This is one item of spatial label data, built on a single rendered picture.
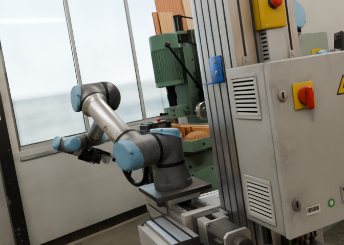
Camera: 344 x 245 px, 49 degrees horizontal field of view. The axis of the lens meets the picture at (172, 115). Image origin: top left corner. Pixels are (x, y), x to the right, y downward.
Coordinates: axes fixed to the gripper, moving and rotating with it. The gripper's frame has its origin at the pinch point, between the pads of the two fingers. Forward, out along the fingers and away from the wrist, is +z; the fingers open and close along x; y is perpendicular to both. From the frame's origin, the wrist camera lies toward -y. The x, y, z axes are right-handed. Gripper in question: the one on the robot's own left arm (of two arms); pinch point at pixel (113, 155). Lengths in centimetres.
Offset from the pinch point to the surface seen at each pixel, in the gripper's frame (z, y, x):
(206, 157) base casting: 42, -10, 31
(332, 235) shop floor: 158, 15, 40
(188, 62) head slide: 23, -64, 21
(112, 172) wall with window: 59, -2, -119
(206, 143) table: 31, -14, 44
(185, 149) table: 22.6, -9.0, 37.1
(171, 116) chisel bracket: 23.9, -30.2, 14.7
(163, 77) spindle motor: 11, -50, 17
